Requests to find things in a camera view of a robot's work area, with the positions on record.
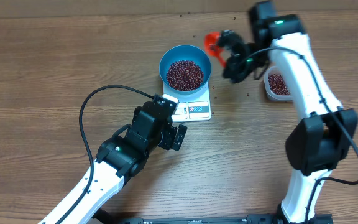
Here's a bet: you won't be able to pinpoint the red measuring scoop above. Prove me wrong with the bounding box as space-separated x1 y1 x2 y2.
203 32 226 68

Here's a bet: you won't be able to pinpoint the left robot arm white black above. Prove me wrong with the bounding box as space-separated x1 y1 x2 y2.
41 94 187 224

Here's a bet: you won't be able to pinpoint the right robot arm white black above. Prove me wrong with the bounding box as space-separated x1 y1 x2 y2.
204 1 358 223

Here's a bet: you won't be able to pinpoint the white digital kitchen scale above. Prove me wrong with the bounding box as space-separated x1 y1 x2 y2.
163 83 212 123

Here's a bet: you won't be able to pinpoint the teal blue bowl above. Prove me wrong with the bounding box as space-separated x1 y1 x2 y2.
159 45 212 94

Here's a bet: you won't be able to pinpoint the red beans in bowl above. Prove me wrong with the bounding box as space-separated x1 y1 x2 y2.
166 60 204 91

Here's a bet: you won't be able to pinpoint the clear plastic container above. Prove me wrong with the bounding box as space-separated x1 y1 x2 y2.
264 66 293 101

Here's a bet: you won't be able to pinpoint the red adzuki beans pile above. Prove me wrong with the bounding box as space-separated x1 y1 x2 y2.
268 73 290 95

